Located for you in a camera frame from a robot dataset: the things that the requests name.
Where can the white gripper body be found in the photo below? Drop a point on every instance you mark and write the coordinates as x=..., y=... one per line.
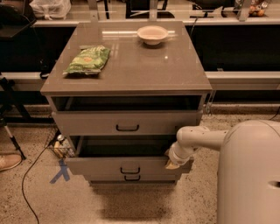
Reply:
x=175, y=157

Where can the grey drawer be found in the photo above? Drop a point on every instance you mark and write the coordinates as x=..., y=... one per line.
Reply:
x=121, y=123
x=133, y=177
x=119, y=155

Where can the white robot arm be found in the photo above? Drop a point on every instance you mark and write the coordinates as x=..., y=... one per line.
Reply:
x=248, y=190

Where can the grey drawer cabinet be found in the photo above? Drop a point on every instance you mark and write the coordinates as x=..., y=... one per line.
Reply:
x=136, y=78

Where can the blue tape cross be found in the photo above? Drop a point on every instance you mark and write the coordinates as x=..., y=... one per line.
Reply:
x=62, y=173

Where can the white bowl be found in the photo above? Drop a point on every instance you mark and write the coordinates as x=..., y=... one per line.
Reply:
x=152, y=35

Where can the green chip bag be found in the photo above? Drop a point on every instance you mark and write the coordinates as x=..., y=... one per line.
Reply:
x=89, y=61

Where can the tan shoe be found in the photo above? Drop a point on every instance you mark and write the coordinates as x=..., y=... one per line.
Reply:
x=9, y=161

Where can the fruit pile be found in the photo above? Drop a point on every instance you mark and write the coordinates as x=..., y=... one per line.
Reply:
x=257, y=9

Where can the black tripod leg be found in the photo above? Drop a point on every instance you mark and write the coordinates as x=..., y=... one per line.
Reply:
x=7, y=88

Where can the white plastic bag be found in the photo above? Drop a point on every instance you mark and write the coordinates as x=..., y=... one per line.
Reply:
x=51, y=9

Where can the wire basket with items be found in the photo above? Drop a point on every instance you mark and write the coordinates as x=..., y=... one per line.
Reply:
x=59, y=145

